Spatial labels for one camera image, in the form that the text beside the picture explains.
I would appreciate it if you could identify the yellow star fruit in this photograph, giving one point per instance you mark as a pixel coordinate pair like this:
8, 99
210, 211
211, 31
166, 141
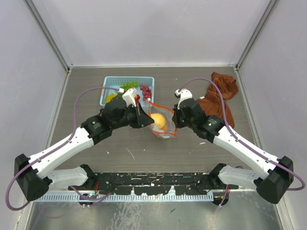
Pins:
110, 97

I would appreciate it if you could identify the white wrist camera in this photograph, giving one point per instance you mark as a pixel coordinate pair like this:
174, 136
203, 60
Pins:
183, 94
129, 96

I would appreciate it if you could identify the purple grape bunch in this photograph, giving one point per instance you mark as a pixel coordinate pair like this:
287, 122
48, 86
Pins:
146, 92

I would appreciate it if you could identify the clear zip top bag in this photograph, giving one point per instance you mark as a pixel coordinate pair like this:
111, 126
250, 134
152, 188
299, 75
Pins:
170, 130

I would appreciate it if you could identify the red strawberry cluster with leaves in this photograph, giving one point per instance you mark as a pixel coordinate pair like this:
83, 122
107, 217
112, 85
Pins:
137, 97

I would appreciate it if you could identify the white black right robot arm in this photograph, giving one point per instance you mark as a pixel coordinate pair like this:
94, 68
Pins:
268, 175

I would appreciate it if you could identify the left aluminium frame post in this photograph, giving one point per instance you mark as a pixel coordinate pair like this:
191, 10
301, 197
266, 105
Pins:
41, 16

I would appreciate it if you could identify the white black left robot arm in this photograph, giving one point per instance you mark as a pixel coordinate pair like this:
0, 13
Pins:
36, 174

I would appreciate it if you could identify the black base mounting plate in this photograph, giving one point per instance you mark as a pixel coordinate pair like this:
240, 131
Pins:
124, 183

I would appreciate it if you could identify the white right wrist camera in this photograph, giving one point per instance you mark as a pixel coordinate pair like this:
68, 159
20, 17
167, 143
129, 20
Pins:
183, 94

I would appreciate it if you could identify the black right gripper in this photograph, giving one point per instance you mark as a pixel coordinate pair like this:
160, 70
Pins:
177, 110

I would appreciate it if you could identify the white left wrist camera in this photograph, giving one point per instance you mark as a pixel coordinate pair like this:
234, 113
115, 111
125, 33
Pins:
129, 96

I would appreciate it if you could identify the brown cloth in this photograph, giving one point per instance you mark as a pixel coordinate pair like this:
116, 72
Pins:
211, 103

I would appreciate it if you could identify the green grape bunch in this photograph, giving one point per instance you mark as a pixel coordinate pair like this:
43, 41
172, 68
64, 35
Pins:
130, 84

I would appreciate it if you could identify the aluminium frame post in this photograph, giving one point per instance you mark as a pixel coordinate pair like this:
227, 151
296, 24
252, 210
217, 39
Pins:
259, 27
41, 16

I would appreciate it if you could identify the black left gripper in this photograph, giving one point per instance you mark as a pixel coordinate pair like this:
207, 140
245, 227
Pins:
142, 118

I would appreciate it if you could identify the slotted cable duct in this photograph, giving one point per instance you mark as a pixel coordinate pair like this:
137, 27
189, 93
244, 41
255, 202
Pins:
171, 197

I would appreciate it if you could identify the right aluminium frame post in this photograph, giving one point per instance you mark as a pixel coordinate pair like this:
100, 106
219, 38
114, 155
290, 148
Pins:
259, 27

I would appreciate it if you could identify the light blue plastic basket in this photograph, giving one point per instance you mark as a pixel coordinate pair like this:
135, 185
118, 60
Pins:
117, 81

